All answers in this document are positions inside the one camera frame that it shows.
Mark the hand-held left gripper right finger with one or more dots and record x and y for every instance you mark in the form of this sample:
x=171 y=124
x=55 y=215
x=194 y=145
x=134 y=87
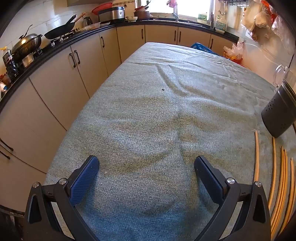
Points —
x=209 y=179

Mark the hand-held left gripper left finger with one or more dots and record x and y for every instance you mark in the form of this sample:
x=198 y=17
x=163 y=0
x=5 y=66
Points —
x=85 y=179

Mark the wooden chopstick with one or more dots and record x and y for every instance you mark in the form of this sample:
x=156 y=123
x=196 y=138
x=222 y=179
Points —
x=273 y=162
x=295 y=169
x=284 y=185
x=256 y=157
x=291 y=185

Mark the bundle of wooden chopsticks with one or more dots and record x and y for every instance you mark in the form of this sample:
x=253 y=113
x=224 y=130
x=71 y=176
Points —
x=281 y=176

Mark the dark grey perforated utensil holder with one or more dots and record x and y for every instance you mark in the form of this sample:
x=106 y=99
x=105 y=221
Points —
x=281 y=111

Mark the grey-green table cloth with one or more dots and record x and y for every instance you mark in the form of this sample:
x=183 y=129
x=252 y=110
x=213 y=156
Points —
x=161 y=111

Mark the beige kitchen cabinets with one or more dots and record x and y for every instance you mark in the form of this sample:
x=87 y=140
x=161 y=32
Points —
x=57 y=83

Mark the clear bag with red contents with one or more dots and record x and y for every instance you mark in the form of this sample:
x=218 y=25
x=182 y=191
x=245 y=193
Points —
x=234 y=54

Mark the clear glass mug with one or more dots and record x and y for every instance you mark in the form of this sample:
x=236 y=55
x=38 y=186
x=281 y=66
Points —
x=281 y=73

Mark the black countertop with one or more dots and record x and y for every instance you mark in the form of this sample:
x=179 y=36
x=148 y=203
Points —
x=34 y=59

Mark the blue plastic bag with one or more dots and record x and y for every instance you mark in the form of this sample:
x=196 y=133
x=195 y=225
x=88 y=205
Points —
x=203 y=48

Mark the dark foil packet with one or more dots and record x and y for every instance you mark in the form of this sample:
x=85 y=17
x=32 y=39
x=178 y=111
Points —
x=10 y=63

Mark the gas stove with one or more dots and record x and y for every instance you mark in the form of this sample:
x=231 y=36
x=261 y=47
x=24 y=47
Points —
x=62 y=38

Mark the steel wok with lid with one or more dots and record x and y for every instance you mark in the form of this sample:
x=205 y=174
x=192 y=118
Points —
x=25 y=45

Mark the black wok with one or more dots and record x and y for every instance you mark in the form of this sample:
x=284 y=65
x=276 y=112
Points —
x=59 y=31

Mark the white carton with green print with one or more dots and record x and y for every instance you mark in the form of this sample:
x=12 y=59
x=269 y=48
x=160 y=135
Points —
x=221 y=23

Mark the steel kettle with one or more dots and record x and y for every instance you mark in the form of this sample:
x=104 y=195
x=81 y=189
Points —
x=87 y=21

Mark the green and white box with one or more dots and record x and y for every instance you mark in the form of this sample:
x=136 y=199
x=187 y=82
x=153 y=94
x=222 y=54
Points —
x=202 y=18

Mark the silver rice cooker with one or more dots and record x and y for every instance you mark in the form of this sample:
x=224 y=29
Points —
x=112 y=14

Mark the hanging plastic bags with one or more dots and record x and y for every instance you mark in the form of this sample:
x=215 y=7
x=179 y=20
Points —
x=260 y=18

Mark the steel faucet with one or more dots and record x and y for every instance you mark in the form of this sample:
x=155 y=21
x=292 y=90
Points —
x=175 y=14

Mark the window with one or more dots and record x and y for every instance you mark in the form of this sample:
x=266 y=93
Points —
x=192 y=8

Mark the red plastic basin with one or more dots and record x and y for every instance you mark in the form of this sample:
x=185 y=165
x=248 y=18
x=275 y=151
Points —
x=100 y=7

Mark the brown clay pot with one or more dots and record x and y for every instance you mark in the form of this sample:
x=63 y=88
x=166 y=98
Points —
x=142 y=15

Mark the pink hanging ornament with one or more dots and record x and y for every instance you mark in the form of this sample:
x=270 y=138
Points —
x=172 y=3

